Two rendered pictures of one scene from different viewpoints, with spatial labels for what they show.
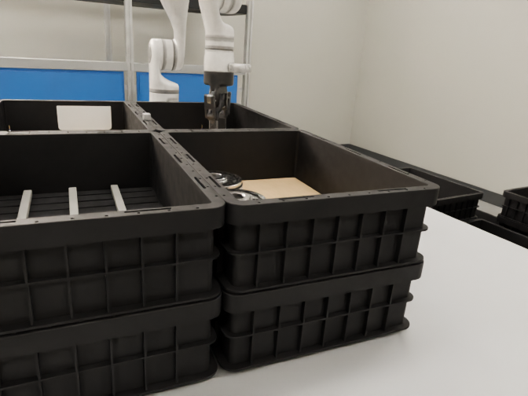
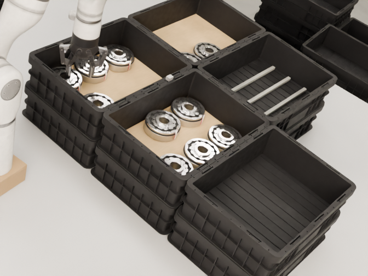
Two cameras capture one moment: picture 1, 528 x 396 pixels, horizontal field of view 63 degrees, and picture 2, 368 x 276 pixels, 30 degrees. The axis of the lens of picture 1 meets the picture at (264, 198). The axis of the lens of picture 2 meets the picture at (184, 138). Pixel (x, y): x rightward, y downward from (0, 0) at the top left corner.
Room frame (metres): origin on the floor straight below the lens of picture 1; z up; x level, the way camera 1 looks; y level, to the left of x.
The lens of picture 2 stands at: (1.78, 1.61, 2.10)
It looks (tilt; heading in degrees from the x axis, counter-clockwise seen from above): 40 degrees down; 233
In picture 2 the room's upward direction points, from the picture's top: 19 degrees clockwise
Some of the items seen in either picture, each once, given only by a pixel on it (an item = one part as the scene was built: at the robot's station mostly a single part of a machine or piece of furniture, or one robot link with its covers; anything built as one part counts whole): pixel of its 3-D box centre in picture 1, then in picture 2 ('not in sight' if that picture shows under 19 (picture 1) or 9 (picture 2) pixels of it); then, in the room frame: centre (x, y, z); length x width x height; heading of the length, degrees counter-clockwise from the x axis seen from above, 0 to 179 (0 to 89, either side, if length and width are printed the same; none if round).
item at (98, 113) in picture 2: (206, 118); (113, 63); (1.03, 0.15, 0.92); 0.40 x 0.30 x 0.02; 25
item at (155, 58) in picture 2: (205, 139); (109, 76); (1.03, 0.15, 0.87); 0.40 x 0.30 x 0.11; 25
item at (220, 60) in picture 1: (226, 59); (87, 18); (1.12, 0.12, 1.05); 0.11 x 0.09 x 0.06; 77
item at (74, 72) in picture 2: not in sight; (64, 78); (1.16, 0.13, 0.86); 0.10 x 0.10 x 0.01
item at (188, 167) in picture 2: not in sight; (174, 167); (0.97, 0.53, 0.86); 0.10 x 0.10 x 0.01
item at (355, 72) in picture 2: not in sight; (334, 94); (-0.31, -0.21, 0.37); 0.40 x 0.30 x 0.45; 121
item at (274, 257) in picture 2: not in sight; (274, 187); (0.77, 0.69, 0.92); 0.40 x 0.30 x 0.02; 25
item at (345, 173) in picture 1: (275, 192); (194, 39); (0.66, -0.02, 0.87); 0.40 x 0.30 x 0.11; 25
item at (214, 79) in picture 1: (218, 88); (84, 43); (1.12, 0.13, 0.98); 0.08 x 0.08 x 0.09
